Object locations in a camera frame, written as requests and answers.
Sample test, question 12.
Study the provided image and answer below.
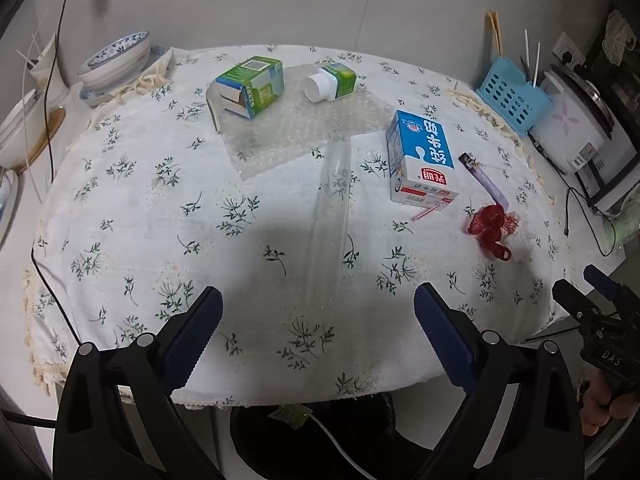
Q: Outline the beige rag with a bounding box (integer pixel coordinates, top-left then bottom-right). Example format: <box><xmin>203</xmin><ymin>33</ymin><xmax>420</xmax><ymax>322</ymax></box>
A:
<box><xmin>602</xmin><ymin>10</ymin><xmax>638</xmax><ymax>66</ymax></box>

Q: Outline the blue plastic utensil holder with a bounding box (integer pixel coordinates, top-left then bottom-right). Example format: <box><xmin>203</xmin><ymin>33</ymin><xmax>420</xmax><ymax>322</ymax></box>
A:
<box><xmin>475</xmin><ymin>55</ymin><xmax>553</xmax><ymax>136</ymax></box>

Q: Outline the white rice cooker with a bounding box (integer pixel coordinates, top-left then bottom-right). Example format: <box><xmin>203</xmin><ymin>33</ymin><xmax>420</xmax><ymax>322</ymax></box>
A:
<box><xmin>530</xmin><ymin>64</ymin><xmax>633</xmax><ymax>173</ymax></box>

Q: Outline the white wall socket with plug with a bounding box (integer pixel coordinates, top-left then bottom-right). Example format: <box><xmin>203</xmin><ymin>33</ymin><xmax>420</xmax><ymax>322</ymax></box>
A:
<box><xmin>552</xmin><ymin>32</ymin><xmax>587</xmax><ymax>64</ymax></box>

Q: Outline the black trash bin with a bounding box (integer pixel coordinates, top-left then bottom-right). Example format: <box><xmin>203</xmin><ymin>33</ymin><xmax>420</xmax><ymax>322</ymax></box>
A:
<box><xmin>230</xmin><ymin>392</ymin><xmax>401</xmax><ymax>480</ymax></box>

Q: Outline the black metal rack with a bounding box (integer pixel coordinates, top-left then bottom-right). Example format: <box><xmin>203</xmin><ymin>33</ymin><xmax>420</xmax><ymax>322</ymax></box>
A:
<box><xmin>582</xmin><ymin>7</ymin><xmax>640</xmax><ymax>126</ymax></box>

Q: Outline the clear bag of greens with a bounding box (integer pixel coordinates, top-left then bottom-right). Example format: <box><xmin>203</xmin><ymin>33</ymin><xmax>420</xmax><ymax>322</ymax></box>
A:
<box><xmin>602</xmin><ymin>205</ymin><xmax>640</xmax><ymax>257</ymax></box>

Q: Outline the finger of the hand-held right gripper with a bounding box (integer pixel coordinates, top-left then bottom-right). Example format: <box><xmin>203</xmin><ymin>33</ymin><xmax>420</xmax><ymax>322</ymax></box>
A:
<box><xmin>552</xmin><ymin>279</ymin><xmax>602</xmax><ymax>324</ymax></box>
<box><xmin>583</xmin><ymin>264</ymin><xmax>640</xmax><ymax>312</ymax></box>

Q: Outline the black charger cable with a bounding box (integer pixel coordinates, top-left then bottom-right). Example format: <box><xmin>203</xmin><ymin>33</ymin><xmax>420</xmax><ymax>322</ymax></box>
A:
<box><xmin>0</xmin><ymin>0</ymin><xmax>83</xmax><ymax>431</ymax></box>

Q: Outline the black rice cooker cable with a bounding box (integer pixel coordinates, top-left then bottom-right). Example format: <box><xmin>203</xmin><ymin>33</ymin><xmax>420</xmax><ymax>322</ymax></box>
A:
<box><xmin>531</xmin><ymin>137</ymin><xmax>611</xmax><ymax>258</ymax></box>

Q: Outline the white bowl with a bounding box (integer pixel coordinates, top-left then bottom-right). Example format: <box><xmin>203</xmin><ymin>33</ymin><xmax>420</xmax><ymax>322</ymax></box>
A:
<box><xmin>0</xmin><ymin>89</ymin><xmax>51</xmax><ymax>168</ymax></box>

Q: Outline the blue patterned bowl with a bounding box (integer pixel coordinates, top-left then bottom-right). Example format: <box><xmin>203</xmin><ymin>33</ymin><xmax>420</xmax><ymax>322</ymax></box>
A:
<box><xmin>77</xmin><ymin>62</ymin><xmax>151</xmax><ymax>95</ymax></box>
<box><xmin>86</xmin><ymin>31</ymin><xmax>152</xmax><ymax>73</ymax></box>

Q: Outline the white paper box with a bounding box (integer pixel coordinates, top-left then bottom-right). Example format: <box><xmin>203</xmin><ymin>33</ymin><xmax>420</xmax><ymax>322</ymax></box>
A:
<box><xmin>27</xmin><ymin>34</ymin><xmax>72</xmax><ymax>109</ymax></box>

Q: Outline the pink straw wrapper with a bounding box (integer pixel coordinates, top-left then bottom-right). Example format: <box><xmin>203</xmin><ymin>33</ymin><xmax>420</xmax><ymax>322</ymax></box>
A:
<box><xmin>411</xmin><ymin>199</ymin><xmax>458</xmax><ymax>222</ymax></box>

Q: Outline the white microwave oven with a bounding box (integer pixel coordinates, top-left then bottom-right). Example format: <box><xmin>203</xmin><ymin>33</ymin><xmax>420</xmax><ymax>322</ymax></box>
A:
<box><xmin>575</xmin><ymin>125</ymin><xmax>640</xmax><ymax>211</ymax></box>

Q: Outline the person's right hand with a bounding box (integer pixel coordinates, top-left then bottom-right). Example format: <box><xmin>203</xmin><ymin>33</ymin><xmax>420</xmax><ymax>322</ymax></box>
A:
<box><xmin>582</xmin><ymin>367</ymin><xmax>634</xmax><ymax>437</ymax></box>

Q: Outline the white bottle with green label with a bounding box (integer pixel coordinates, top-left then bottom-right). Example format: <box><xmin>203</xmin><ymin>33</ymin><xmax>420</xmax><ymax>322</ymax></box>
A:
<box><xmin>303</xmin><ymin>62</ymin><xmax>358</xmax><ymax>104</ymax></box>

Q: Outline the blue and white milk carton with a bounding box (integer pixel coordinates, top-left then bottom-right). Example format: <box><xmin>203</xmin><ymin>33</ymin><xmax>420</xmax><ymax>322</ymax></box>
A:
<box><xmin>385</xmin><ymin>110</ymin><xmax>461</xmax><ymax>206</ymax></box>

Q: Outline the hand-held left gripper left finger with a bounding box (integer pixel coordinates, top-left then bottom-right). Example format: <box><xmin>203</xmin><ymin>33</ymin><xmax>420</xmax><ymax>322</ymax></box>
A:
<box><xmin>52</xmin><ymin>286</ymin><xmax>224</xmax><ymax>480</ymax></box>

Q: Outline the clear bubble wrap sheet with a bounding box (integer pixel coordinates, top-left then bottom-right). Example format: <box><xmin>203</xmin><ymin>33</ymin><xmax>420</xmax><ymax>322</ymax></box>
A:
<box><xmin>220</xmin><ymin>62</ymin><xmax>396</xmax><ymax>181</ymax></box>

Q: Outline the green paper carton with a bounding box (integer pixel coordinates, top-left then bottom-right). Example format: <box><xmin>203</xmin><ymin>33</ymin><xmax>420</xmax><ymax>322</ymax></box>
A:
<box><xmin>206</xmin><ymin>56</ymin><xmax>286</xmax><ymax>133</ymax></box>

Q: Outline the white floral tablecloth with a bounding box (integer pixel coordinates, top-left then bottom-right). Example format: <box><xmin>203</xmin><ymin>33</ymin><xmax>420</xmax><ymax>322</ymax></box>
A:
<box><xmin>22</xmin><ymin>45</ymin><xmax>576</xmax><ymax>408</ymax></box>

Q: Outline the round wooden board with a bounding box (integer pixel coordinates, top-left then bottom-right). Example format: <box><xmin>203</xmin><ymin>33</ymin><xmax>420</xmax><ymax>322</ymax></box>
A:
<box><xmin>10</xmin><ymin>107</ymin><xmax>67</xmax><ymax>172</ymax></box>

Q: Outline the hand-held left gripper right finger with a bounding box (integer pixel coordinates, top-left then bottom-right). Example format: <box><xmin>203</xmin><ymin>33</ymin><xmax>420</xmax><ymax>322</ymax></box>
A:
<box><xmin>414</xmin><ymin>282</ymin><xmax>586</xmax><ymax>480</ymax></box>

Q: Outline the purple sachet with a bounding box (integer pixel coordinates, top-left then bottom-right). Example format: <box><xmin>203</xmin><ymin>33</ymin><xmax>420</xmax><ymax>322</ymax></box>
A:
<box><xmin>460</xmin><ymin>153</ymin><xmax>510</xmax><ymax>211</ymax></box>

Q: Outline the blue patterned plate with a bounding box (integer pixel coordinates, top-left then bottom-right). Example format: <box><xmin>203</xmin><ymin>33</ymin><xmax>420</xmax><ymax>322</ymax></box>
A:
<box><xmin>80</xmin><ymin>45</ymin><xmax>166</xmax><ymax>108</ymax></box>

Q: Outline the red mesh net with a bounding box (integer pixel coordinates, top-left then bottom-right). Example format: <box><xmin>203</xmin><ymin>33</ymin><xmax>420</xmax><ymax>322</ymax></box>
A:
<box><xmin>466</xmin><ymin>203</ymin><xmax>518</xmax><ymax>262</ymax></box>

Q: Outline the yellow tag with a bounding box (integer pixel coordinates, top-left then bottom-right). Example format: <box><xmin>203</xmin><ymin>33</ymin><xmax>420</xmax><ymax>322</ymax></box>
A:
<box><xmin>270</xmin><ymin>406</ymin><xmax>311</xmax><ymax>429</ymax></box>

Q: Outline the clear plastic tube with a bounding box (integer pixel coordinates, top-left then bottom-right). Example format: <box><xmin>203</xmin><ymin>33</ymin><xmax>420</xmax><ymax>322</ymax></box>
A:
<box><xmin>302</xmin><ymin>137</ymin><xmax>353</xmax><ymax>321</ymax></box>

